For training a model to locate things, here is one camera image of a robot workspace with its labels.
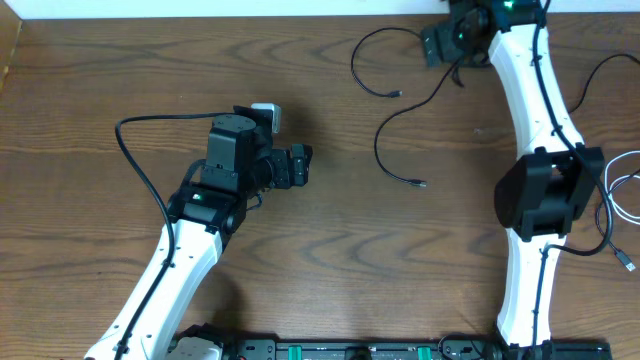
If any black thick cable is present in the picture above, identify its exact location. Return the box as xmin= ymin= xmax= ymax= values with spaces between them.
xmin=349 ymin=26 xmax=426 ymax=99

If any white usb cable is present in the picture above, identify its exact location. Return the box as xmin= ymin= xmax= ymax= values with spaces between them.
xmin=603 ymin=149 xmax=640 ymax=226

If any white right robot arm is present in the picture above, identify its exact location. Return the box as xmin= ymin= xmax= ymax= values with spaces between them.
xmin=422 ymin=0 xmax=604 ymax=359

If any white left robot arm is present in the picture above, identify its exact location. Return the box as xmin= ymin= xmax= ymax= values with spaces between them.
xmin=85 ymin=103 xmax=313 ymax=359

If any black left camera cable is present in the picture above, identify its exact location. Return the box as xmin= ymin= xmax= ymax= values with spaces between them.
xmin=112 ymin=112 xmax=236 ymax=360

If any black camera cable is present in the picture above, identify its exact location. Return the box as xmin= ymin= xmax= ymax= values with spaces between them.
xmin=112 ymin=112 xmax=236 ymax=360
xmin=519 ymin=0 xmax=615 ymax=360

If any black right camera cable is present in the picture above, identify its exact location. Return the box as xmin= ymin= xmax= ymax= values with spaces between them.
xmin=519 ymin=0 xmax=615 ymax=360

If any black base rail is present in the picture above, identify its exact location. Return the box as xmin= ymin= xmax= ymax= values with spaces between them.
xmin=167 ymin=324 xmax=613 ymax=360

